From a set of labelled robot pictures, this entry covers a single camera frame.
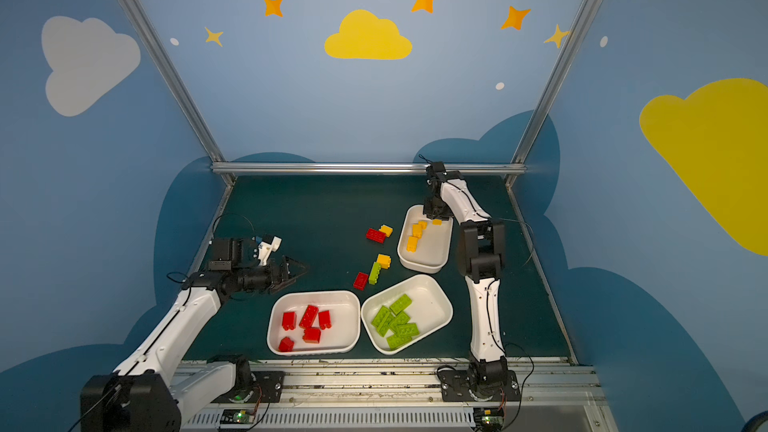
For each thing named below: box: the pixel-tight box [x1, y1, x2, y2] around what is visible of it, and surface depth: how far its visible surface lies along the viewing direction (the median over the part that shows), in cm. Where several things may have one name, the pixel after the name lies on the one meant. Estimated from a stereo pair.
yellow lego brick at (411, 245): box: [406, 236, 419, 253], surface depth 103 cm
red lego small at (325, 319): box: [318, 310, 332, 330], surface depth 85 cm
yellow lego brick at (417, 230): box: [411, 224, 423, 239], surface depth 106 cm
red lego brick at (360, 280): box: [353, 272, 369, 291], surface depth 93 cm
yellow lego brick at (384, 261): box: [377, 253, 391, 269], surface depth 98 cm
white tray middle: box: [361, 274, 454, 355], surface depth 88 cm
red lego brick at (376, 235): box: [365, 228, 387, 244], surface depth 106 cm
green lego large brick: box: [390, 293, 412, 316], surface depth 90 cm
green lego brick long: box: [371, 305, 391, 328], surface depth 88 cm
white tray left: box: [266, 290, 361, 357], surface depth 85 cm
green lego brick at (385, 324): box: [376, 312, 396, 337], surface depth 85 cm
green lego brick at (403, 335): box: [386, 323, 420, 350], surface depth 84 cm
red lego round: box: [278, 336, 295, 352], surface depth 80 cm
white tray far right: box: [397, 204, 453, 274], surface depth 103 cm
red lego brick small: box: [282, 312, 297, 331], surface depth 84 cm
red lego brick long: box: [299, 304, 319, 329], surface depth 86 cm
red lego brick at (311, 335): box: [302, 327, 321, 344], surface depth 83 cm
